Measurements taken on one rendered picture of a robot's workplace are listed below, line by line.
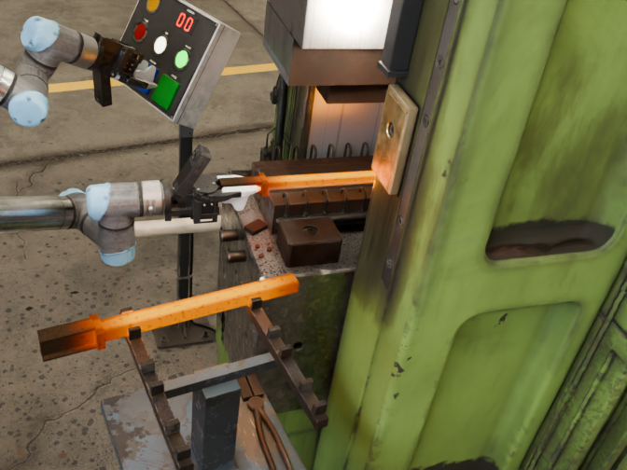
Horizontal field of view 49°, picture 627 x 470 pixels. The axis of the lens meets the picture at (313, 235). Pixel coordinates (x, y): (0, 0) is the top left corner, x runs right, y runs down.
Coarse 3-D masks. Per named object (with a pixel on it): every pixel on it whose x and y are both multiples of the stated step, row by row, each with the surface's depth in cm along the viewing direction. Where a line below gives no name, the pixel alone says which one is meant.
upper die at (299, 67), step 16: (272, 16) 138; (272, 32) 139; (288, 32) 130; (272, 48) 140; (288, 48) 130; (288, 64) 131; (304, 64) 131; (320, 64) 132; (336, 64) 133; (352, 64) 134; (368, 64) 135; (288, 80) 132; (304, 80) 133; (320, 80) 134; (336, 80) 135; (352, 80) 136; (368, 80) 137; (384, 80) 139
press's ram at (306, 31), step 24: (288, 0) 128; (312, 0) 118; (336, 0) 120; (360, 0) 121; (384, 0) 123; (288, 24) 129; (312, 24) 121; (336, 24) 123; (360, 24) 124; (384, 24) 125; (312, 48) 124; (336, 48) 126; (360, 48) 127
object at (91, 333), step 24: (240, 288) 120; (264, 288) 121; (288, 288) 123; (144, 312) 113; (168, 312) 113; (192, 312) 115; (48, 336) 105; (72, 336) 107; (96, 336) 107; (120, 336) 111; (48, 360) 106
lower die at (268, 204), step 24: (264, 168) 161; (288, 168) 163; (312, 168) 164; (336, 168) 165; (360, 168) 167; (288, 192) 154; (312, 192) 155; (336, 192) 157; (360, 192) 158; (264, 216) 158
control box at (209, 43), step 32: (160, 0) 187; (128, 32) 194; (160, 32) 186; (192, 32) 179; (224, 32) 175; (160, 64) 184; (192, 64) 177; (224, 64) 181; (192, 96) 179; (192, 128) 185
